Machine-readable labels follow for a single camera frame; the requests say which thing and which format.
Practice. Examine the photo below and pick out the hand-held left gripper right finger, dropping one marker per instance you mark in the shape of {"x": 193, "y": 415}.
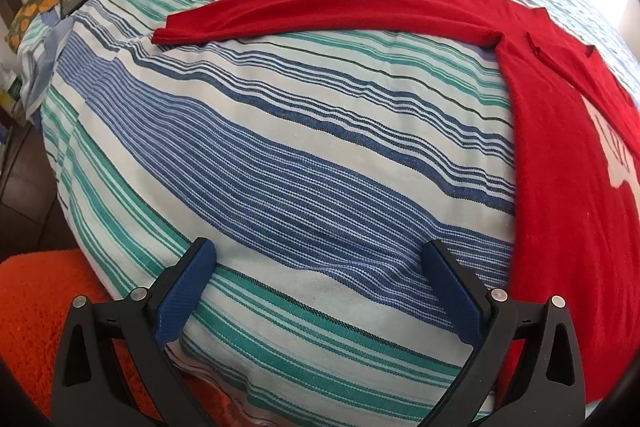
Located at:
{"x": 457, "y": 299}

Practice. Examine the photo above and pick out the red sweater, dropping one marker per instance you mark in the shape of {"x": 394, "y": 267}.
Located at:
{"x": 550, "y": 157}

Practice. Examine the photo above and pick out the light blue bedsheet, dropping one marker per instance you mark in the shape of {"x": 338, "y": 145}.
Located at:
{"x": 45, "y": 57}

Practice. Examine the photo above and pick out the dark wooden nightstand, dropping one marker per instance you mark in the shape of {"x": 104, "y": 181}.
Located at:
{"x": 9, "y": 2}

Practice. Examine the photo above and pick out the orange fleece garment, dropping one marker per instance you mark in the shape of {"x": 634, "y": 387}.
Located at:
{"x": 35, "y": 307}

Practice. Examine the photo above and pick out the striped blanket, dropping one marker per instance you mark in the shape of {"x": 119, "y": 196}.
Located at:
{"x": 300, "y": 132}

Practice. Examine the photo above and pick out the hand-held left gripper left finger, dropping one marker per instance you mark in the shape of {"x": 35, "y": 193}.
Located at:
{"x": 185, "y": 289}

